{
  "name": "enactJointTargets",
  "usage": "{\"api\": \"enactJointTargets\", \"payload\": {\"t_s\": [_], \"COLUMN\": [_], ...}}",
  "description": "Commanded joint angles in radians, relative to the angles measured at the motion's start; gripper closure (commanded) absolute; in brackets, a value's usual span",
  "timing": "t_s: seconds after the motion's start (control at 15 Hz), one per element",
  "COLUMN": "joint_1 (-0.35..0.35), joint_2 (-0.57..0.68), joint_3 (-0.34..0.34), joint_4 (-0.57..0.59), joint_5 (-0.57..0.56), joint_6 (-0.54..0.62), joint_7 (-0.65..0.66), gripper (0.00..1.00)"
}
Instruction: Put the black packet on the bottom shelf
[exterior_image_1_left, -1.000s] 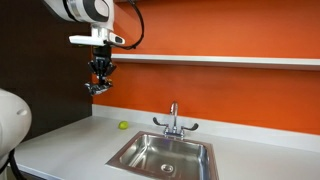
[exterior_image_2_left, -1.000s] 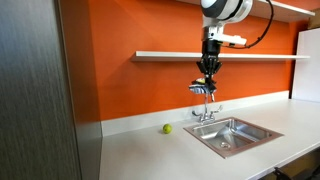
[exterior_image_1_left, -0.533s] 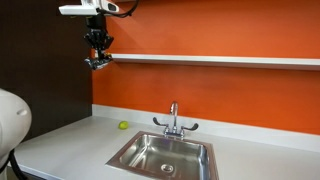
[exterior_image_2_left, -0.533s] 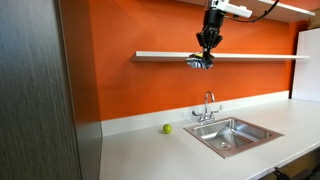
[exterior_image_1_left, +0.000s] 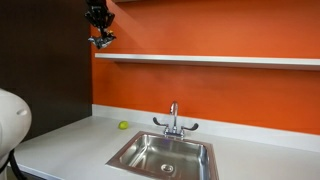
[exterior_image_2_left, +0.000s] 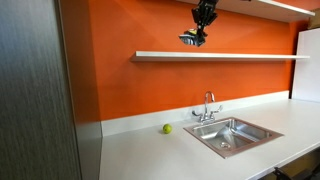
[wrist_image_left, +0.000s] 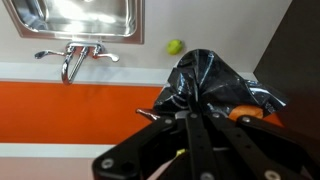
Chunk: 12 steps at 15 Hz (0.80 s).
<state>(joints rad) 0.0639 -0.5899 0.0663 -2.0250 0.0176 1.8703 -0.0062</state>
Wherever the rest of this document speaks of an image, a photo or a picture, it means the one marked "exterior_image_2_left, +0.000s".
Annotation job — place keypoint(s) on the round sink drain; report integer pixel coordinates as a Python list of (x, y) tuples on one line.
[(225, 145)]

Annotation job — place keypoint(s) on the high white wall shelf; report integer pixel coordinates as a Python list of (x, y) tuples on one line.
[(266, 8)]

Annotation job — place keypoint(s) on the white counter backsplash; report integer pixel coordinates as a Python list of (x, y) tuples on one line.
[(133, 125)]

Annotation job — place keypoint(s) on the tall white cabinet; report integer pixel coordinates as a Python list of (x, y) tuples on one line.
[(308, 66)]

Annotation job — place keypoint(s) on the green lime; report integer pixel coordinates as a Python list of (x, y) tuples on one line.
[(167, 128)]

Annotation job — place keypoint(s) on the black snack packet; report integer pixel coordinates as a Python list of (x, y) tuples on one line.
[(191, 38)]

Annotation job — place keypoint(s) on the stainless steel sink basin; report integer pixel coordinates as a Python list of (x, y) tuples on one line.
[(246, 133)]

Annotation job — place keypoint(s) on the tan cardboard box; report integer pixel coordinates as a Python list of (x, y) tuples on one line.
[(315, 22)]

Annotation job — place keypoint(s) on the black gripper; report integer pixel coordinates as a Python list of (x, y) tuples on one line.
[(205, 13)]

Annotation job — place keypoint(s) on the long white wall shelf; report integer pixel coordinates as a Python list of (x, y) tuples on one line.
[(160, 56)]

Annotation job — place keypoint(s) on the dark wood cabinet panel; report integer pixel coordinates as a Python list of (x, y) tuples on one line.
[(30, 100)]

